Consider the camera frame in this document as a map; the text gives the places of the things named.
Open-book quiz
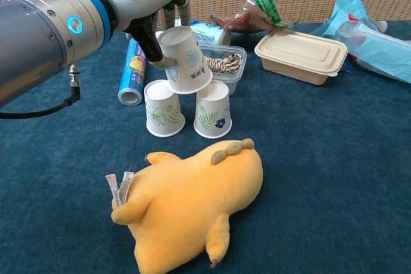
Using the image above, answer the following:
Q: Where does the beige lidded lunch box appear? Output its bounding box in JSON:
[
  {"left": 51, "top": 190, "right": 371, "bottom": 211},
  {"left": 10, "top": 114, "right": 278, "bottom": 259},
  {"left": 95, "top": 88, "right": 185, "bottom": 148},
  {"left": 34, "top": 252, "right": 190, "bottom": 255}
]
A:
[{"left": 254, "top": 28, "right": 349, "bottom": 86}]

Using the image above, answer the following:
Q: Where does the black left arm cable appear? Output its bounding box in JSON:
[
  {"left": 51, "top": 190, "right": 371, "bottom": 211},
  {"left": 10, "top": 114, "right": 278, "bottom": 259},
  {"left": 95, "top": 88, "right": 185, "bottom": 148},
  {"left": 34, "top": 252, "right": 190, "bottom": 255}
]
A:
[{"left": 0, "top": 64, "right": 82, "bottom": 119}]

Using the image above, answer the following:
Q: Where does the yellow plush duck toy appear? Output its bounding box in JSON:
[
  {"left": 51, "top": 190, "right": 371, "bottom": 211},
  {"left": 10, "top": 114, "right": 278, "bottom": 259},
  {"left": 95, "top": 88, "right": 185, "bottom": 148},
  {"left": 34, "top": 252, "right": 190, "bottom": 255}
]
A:
[{"left": 105, "top": 138, "right": 264, "bottom": 274}]

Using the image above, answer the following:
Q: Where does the white bottle blue label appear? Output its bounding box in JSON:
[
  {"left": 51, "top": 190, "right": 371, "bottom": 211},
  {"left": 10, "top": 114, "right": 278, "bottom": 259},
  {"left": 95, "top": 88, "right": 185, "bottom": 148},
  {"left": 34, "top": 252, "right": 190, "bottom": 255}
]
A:
[{"left": 175, "top": 19, "right": 232, "bottom": 46}]

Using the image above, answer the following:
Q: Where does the brown snack bag green print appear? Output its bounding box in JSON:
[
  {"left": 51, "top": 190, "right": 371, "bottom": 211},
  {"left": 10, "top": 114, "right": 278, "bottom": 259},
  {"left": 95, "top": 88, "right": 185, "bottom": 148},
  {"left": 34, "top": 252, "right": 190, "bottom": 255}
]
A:
[{"left": 210, "top": 0, "right": 299, "bottom": 34}]

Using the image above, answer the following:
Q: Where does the light blue plastic package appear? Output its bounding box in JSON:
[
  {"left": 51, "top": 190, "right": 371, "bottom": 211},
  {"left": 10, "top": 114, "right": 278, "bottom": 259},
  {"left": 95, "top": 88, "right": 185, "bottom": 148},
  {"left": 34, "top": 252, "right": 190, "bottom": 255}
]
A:
[{"left": 310, "top": 0, "right": 411, "bottom": 84}]

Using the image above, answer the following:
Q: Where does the clear plastic food container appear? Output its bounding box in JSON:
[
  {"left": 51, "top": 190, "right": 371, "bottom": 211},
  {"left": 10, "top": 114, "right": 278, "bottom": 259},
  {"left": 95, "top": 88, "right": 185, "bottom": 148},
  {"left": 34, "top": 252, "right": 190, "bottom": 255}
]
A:
[{"left": 198, "top": 45, "right": 247, "bottom": 96}]

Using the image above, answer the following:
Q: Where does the blue carpet table cloth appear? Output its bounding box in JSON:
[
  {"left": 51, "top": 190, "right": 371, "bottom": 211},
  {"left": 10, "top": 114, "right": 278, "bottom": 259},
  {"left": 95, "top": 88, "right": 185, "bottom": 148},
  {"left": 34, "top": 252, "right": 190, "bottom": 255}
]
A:
[{"left": 0, "top": 20, "right": 411, "bottom": 274}]

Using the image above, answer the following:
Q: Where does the white cup navy flower print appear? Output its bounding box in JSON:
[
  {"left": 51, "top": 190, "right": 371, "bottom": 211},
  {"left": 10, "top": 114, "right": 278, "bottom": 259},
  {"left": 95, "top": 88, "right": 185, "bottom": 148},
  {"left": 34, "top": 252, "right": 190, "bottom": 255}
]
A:
[{"left": 193, "top": 80, "right": 232, "bottom": 139}]

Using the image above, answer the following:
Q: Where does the coiled braided rope bundle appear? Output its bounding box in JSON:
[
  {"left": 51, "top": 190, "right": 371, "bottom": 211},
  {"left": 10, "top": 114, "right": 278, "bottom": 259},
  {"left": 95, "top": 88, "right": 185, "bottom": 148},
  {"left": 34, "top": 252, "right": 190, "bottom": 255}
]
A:
[{"left": 204, "top": 55, "right": 242, "bottom": 74}]

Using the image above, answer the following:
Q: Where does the blue chip tube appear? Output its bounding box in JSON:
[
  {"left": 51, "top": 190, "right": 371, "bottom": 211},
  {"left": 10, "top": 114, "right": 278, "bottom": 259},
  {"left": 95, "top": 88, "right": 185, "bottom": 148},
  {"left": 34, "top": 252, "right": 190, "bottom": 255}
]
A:
[{"left": 117, "top": 38, "right": 149, "bottom": 105}]

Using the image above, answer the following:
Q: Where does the white cup blue dandelion print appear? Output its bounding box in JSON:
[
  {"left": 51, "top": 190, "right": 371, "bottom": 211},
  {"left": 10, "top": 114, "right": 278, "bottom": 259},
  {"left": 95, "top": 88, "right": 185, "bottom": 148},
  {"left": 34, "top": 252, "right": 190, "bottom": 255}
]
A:
[{"left": 157, "top": 25, "right": 214, "bottom": 95}]

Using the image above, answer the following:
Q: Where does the clear bottle white cap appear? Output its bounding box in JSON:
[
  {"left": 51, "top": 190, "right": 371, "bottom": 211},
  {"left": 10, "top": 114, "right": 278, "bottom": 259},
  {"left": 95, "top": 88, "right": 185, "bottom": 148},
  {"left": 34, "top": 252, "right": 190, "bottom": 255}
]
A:
[{"left": 365, "top": 19, "right": 389, "bottom": 34}]

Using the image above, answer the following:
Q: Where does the white cup green flower print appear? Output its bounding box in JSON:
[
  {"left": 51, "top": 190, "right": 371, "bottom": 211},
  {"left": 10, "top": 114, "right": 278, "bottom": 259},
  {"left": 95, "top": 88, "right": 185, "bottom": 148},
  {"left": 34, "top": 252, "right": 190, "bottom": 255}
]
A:
[{"left": 143, "top": 79, "right": 186, "bottom": 138}]

